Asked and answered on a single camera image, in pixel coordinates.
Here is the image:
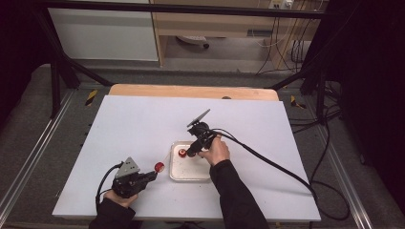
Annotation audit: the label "bundle of hanging cables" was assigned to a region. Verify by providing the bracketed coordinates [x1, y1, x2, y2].
[254, 13, 314, 76]

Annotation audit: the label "white cabinet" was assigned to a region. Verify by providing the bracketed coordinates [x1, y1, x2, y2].
[49, 0, 160, 62]

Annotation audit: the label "white power strip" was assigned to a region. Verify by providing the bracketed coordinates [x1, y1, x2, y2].
[268, 0, 294, 10]

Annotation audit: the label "black metal frame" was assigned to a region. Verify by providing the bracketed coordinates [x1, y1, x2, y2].
[32, 0, 343, 123]

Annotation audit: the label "right hand-held gripper cable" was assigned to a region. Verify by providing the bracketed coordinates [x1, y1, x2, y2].
[209, 128, 352, 221]

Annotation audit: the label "person's left hand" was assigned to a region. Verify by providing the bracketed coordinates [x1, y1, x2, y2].
[102, 189, 139, 209]

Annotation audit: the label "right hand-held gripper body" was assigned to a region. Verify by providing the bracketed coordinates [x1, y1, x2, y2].
[186, 108, 221, 151]

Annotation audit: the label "hand-held gripper cable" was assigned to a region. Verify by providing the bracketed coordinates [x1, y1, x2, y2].
[95, 161, 124, 212]
[209, 128, 352, 221]

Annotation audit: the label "aluminium floor rail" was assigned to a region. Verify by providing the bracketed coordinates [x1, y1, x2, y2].
[0, 90, 76, 218]
[317, 125, 374, 229]

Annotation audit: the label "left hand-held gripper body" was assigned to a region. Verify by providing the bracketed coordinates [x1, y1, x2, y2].
[111, 156, 148, 199]

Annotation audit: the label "wooden desk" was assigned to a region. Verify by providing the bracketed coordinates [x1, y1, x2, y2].
[149, 0, 323, 71]

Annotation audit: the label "black floor cables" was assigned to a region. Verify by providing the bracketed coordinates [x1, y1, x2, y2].
[288, 80, 344, 135]

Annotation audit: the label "person's right hand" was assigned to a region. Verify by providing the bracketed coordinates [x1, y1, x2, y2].
[197, 135, 231, 167]

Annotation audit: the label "wooden table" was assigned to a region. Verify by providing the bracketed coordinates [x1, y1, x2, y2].
[108, 83, 280, 102]

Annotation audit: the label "square metal tray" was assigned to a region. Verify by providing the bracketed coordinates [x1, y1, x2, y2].
[168, 140, 213, 182]

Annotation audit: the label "left hand-held gripper cable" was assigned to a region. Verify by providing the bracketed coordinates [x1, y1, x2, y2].
[95, 161, 124, 212]

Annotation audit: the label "office chair base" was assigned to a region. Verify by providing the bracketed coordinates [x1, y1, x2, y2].
[176, 34, 211, 51]

